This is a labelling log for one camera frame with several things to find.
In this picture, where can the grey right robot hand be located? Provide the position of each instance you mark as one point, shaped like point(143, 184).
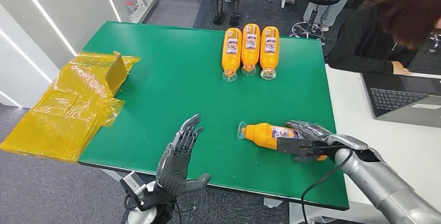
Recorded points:
point(310, 133)

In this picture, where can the black robot leg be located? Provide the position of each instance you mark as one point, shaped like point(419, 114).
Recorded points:
point(236, 2)
point(219, 2)

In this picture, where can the white table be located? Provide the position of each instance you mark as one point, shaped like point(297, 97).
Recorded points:
point(386, 146)

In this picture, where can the chrome chair base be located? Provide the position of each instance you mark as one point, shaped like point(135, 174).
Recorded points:
point(434, 41)

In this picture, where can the orange bottle with label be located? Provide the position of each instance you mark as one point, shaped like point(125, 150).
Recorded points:
point(263, 134)
point(269, 50)
point(250, 47)
point(231, 52)

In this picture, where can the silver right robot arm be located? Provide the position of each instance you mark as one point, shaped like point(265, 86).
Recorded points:
point(379, 181)

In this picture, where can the person's hand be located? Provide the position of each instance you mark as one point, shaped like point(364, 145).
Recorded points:
point(400, 68)

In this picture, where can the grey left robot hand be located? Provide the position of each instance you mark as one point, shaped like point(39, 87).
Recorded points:
point(175, 167)

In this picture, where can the grey laptop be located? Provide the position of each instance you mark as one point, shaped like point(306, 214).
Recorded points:
point(399, 98)

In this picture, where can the standing person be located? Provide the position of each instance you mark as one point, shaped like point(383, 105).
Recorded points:
point(334, 9)

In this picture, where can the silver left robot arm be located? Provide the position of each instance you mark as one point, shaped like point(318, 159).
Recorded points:
point(151, 212)

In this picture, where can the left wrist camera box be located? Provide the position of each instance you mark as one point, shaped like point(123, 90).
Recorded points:
point(132, 184)

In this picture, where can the green table mat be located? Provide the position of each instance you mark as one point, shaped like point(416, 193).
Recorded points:
point(179, 95)

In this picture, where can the yellow plastic wrapped cardboard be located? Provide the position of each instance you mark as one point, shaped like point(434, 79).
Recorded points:
point(69, 112)

